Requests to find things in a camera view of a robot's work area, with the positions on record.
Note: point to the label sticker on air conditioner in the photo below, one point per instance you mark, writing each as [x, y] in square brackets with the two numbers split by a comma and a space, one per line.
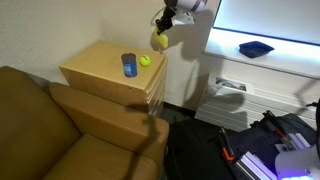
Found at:
[231, 84]

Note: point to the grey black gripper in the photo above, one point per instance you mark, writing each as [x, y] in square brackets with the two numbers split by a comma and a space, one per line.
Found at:
[173, 17]

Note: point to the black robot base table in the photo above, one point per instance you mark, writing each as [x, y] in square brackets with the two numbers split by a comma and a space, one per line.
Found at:
[263, 142]

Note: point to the brown leather armchair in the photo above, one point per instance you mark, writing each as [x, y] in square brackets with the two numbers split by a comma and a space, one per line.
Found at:
[50, 131]

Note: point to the orange-handled black clamp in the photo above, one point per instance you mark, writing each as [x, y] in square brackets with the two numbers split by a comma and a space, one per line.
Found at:
[227, 150]

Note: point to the red-handled black clamp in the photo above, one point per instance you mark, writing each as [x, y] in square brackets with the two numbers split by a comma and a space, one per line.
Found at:
[273, 120]

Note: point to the yellow-green tennis ball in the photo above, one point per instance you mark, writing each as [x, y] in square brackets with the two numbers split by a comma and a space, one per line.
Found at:
[145, 60]

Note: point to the white window sill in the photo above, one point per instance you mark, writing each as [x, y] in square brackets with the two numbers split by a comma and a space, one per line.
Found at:
[289, 57]

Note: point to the yellow sponge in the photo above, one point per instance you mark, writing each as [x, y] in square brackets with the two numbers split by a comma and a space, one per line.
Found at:
[162, 39]

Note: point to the blue tin can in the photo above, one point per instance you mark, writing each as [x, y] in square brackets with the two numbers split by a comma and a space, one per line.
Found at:
[129, 64]

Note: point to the aluminium extrusion rail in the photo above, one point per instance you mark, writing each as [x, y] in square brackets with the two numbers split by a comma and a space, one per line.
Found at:
[254, 168]

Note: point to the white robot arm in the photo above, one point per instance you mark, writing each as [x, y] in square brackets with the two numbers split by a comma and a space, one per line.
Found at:
[294, 164]

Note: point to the wooden night stand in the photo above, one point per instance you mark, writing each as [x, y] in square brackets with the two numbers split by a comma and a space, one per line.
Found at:
[98, 70]

